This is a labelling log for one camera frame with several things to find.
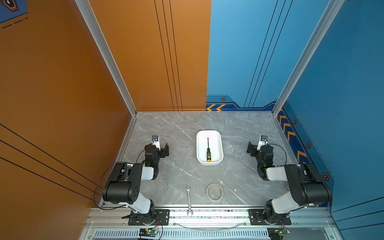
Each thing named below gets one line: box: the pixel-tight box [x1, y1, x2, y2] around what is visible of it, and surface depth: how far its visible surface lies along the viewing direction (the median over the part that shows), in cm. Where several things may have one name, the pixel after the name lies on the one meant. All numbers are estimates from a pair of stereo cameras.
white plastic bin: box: [196, 130, 224, 166], surface depth 99 cm
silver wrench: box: [185, 186, 193, 217], surface depth 80 cm
